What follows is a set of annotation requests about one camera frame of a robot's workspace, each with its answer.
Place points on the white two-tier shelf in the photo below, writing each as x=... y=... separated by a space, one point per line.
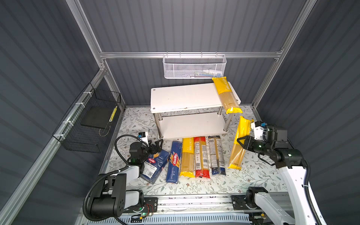
x=184 y=98

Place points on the red spaghetti bag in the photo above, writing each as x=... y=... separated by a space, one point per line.
x=201 y=158

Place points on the white wire mesh basket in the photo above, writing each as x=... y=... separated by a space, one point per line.
x=177 y=65

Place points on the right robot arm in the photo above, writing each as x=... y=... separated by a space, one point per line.
x=295 y=171

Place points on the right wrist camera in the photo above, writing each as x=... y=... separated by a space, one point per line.
x=259 y=129

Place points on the yellow marker pen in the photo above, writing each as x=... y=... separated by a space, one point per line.
x=113 y=114

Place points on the dark blue spaghetti bag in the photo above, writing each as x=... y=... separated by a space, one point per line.
x=216 y=156

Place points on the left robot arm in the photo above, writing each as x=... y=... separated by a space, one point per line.
x=109 y=197

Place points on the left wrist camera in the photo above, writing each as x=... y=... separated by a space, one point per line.
x=143 y=136

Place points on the yellow Pastatime spaghetti bag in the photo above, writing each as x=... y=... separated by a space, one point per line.
x=238 y=152
x=226 y=95
x=188 y=158

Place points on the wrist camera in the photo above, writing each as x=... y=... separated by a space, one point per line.
x=259 y=129
x=143 y=136

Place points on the blue Barilla spaghetti box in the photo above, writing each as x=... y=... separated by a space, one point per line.
x=174 y=162

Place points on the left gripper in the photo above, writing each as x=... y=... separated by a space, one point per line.
x=158 y=148

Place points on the pens in white basket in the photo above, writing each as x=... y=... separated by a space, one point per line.
x=205 y=74

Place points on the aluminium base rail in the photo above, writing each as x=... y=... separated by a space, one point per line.
x=199 y=203

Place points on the blue Barilla pasta box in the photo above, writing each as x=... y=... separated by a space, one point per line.
x=154 y=165

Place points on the black wire basket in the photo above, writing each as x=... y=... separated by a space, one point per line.
x=88 y=128

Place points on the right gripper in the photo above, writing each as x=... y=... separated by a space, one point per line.
x=247 y=142

